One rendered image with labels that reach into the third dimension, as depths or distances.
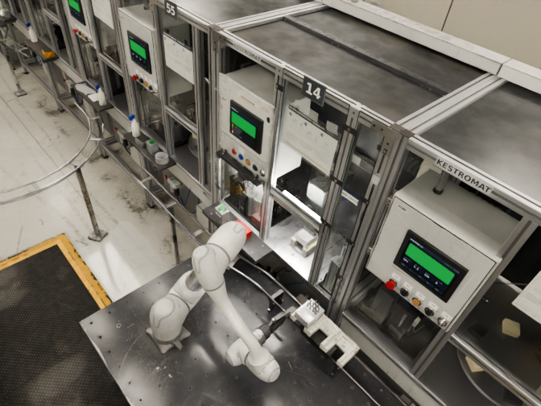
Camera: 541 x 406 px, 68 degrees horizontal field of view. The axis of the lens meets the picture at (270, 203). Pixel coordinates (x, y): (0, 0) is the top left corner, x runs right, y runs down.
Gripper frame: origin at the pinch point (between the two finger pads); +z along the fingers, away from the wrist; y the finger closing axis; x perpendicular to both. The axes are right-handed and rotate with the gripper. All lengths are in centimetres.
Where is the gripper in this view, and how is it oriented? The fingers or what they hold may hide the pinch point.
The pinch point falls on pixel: (289, 312)
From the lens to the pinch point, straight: 225.7
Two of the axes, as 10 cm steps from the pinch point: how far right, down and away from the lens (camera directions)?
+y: 0.8, -7.2, -6.9
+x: -6.7, -5.5, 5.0
